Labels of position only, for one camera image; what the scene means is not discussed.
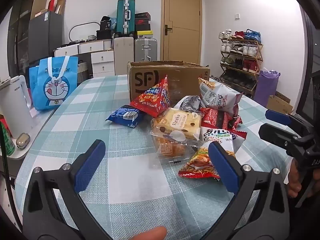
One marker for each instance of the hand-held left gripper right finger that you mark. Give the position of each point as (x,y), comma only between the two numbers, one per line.
(223,167)

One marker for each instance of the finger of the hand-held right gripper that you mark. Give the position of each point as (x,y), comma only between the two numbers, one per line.
(277,116)
(275,133)

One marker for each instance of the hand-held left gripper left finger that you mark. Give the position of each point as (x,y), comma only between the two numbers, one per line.
(90,165)

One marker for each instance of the orange noodle snack bag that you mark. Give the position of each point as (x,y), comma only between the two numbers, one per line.
(197,162)

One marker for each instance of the clear plastic pastry box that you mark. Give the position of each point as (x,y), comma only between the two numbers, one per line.
(170,150)

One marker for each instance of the blue cookie packet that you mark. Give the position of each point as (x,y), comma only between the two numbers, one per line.
(122,115)

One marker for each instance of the white purple chip bag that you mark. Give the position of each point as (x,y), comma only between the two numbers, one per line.
(217,97)

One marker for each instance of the yellow cake package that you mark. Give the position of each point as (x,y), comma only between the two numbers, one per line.
(175,122)

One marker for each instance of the silver snack packet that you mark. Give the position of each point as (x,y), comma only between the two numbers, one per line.
(187,102)

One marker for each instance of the red triangular snack bag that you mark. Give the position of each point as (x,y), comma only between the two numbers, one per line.
(150,100)

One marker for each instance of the brown cardboard box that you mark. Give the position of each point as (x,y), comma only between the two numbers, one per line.
(142,80)

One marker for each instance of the person's right hand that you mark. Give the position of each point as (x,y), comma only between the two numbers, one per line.
(294,180)

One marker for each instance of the person's left hand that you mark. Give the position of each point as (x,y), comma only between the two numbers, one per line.
(150,233)

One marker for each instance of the small cardboard box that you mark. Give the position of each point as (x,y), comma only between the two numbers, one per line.
(277,105)

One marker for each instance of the white side table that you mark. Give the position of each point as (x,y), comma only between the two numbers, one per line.
(32,147)

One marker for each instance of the beige earbuds case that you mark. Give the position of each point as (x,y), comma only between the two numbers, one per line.
(23,142)

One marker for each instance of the scattered sneakers pile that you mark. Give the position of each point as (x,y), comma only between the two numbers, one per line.
(216,78)

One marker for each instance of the wooden shoe rack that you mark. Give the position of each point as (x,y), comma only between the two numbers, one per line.
(260,44)

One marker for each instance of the green can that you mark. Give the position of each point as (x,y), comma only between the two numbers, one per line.
(6,142)

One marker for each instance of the blue cartoon tote bag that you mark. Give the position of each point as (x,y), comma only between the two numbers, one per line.
(55,85)

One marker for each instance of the wicker basket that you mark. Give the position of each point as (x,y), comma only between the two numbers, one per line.
(82,71)

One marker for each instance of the white electric kettle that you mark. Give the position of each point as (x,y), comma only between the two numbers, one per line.
(12,105)

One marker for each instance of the white drawer dresser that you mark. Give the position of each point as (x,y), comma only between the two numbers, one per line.
(102,57)

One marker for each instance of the beige suitcase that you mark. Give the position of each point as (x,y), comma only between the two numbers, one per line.
(123,55)

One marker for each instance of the silver suitcase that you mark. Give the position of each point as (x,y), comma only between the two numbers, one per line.
(145,50)

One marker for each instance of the black storage box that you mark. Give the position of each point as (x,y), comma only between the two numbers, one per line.
(105,35)

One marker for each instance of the grey refrigerator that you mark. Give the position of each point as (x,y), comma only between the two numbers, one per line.
(45,37)

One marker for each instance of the wooden door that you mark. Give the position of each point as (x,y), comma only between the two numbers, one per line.
(185,17)

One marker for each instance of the black yellow shoe box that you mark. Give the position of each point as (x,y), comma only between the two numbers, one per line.
(144,34)

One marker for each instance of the black box with label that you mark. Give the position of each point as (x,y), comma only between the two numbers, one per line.
(105,23)

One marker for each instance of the blue plastic bag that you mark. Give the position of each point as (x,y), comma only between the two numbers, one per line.
(113,23)

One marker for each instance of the black red shoe box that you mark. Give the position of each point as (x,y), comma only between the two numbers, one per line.
(142,25)

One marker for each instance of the teal suitcase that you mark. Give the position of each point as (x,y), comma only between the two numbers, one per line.
(122,17)

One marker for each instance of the tall glass door cabinet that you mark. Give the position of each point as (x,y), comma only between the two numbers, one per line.
(20,30)

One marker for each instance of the brown cardboard carton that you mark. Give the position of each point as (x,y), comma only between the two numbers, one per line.
(61,6)

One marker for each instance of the oval metal frame mirror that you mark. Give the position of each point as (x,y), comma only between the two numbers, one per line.
(83,32)

